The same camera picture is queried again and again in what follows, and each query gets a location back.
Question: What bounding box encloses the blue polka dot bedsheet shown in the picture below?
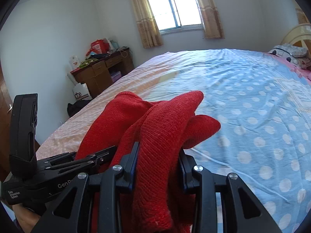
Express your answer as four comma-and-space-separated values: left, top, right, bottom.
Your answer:
36, 49, 310, 232

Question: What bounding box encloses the purple box under desk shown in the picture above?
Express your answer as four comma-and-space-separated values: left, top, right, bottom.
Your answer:
111, 71, 122, 83

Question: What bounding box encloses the black bag on floor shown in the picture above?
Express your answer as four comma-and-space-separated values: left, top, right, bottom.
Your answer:
67, 100, 91, 118

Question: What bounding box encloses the white carton on desk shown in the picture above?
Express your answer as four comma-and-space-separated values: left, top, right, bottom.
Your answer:
69, 55, 81, 70

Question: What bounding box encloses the person's left hand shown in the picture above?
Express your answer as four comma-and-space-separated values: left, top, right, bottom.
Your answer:
12, 204, 41, 233

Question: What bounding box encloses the grey patterned pillow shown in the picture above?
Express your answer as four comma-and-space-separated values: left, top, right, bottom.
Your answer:
269, 43, 310, 70

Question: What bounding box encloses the left beige curtain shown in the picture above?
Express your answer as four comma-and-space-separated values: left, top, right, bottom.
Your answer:
131, 0, 163, 48

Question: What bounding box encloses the red knit sweater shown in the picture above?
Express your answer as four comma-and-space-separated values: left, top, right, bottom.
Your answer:
75, 91, 221, 232

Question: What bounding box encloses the window with metal frame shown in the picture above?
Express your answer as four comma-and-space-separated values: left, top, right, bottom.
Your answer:
149, 0, 203, 35

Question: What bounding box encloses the red gift bag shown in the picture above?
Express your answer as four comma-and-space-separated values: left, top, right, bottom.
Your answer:
86, 39, 110, 56

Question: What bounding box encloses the right beige curtain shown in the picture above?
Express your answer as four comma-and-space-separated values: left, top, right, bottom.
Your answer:
197, 0, 225, 39

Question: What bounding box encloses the cream wooden headboard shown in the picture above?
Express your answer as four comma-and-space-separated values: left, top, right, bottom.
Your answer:
281, 23, 311, 51

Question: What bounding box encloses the yellow curtain behind headboard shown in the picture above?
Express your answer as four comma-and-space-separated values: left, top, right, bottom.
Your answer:
294, 1, 310, 24

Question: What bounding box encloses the pink floral pillow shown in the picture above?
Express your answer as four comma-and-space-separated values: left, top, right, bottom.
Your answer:
301, 70, 311, 82

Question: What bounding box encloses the green cloth on desk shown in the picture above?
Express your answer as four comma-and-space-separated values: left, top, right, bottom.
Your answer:
79, 58, 98, 68

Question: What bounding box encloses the white paper shopping bag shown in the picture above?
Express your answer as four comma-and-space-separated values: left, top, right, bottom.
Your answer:
73, 83, 92, 101

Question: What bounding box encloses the brown wooden desk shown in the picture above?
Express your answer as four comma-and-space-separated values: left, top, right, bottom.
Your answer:
71, 47, 134, 98

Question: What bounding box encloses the beige curtain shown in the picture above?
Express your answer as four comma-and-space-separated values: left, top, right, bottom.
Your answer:
131, 0, 163, 48
197, 0, 225, 39

